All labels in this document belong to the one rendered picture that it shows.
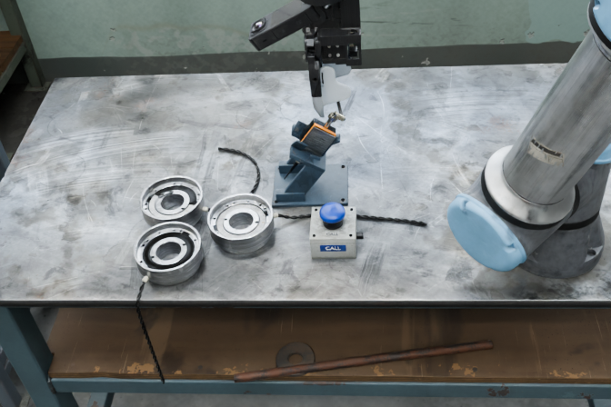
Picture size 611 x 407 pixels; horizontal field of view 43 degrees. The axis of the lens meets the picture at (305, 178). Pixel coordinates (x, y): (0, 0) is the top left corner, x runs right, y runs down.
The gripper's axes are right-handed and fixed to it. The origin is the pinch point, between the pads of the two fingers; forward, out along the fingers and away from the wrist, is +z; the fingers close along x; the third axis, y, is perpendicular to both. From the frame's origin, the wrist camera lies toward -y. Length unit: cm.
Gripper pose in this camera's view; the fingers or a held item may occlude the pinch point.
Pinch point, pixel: (317, 101)
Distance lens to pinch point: 120.8
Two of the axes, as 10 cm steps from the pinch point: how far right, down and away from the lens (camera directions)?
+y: 10.0, -0.3, -0.9
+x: 0.4, -6.7, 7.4
